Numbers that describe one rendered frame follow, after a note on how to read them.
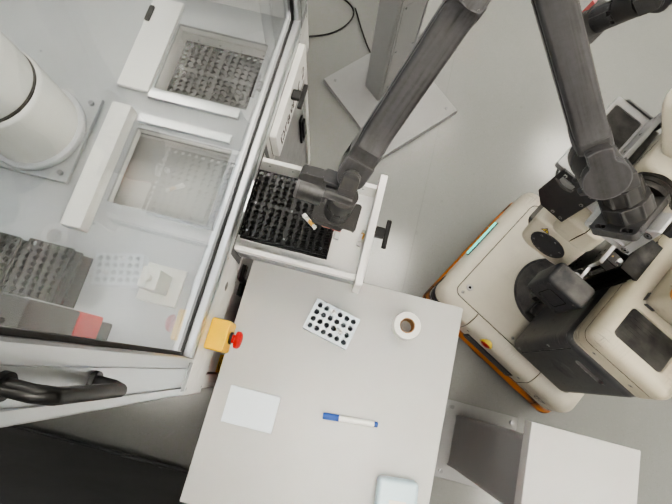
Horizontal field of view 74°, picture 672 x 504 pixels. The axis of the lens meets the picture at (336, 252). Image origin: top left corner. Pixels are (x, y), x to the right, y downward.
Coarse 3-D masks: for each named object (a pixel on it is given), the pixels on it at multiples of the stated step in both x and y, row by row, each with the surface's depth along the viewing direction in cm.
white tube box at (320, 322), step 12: (312, 312) 115; (324, 312) 115; (336, 312) 115; (312, 324) 114; (324, 324) 116; (336, 324) 114; (348, 324) 114; (324, 336) 113; (336, 336) 114; (348, 336) 117
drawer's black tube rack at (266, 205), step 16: (272, 176) 113; (288, 176) 113; (256, 192) 115; (272, 192) 115; (288, 192) 112; (256, 208) 114; (272, 208) 111; (288, 208) 114; (304, 208) 111; (256, 224) 109; (272, 224) 110; (288, 224) 110; (304, 224) 110; (256, 240) 111; (272, 240) 112; (288, 240) 109; (304, 240) 112; (320, 240) 112; (320, 256) 111
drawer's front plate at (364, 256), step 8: (384, 176) 111; (384, 184) 110; (376, 192) 113; (376, 200) 109; (376, 208) 109; (376, 216) 108; (368, 224) 113; (376, 224) 108; (368, 232) 107; (368, 240) 107; (368, 248) 106; (360, 256) 112; (368, 256) 106; (360, 264) 105; (360, 272) 104; (360, 280) 104; (352, 288) 112; (360, 288) 107
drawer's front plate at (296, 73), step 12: (300, 48) 120; (300, 60) 119; (300, 72) 123; (288, 84) 117; (300, 84) 127; (288, 96) 116; (288, 108) 119; (276, 120) 114; (276, 132) 113; (276, 144) 116
